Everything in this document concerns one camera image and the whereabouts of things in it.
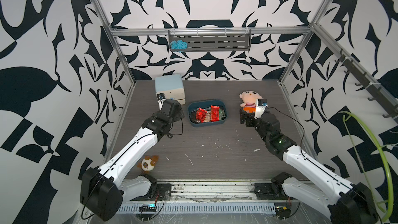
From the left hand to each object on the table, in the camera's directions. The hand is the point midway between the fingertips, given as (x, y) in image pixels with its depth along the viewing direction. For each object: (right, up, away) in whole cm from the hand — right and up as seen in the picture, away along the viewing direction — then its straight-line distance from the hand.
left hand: (168, 108), depth 81 cm
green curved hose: (+76, -29, -31) cm, 88 cm away
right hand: (+40, +1, -1) cm, 40 cm away
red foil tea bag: (+17, -5, +13) cm, 22 cm away
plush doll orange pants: (+48, +5, +20) cm, 52 cm away
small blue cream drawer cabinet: (-1, +12, +15) cm, 19 cm away
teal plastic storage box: (+13, +1, +22) cm, 25 cm away
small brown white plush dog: (-10, -28, -2) cm, 30 cm away
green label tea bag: (+30, -5, +16) cm, 34 cm away
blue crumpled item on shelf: (+4, +36, +10) cm, 38 cm away
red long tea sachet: (+25, -4, +15) cm, 30 cm away
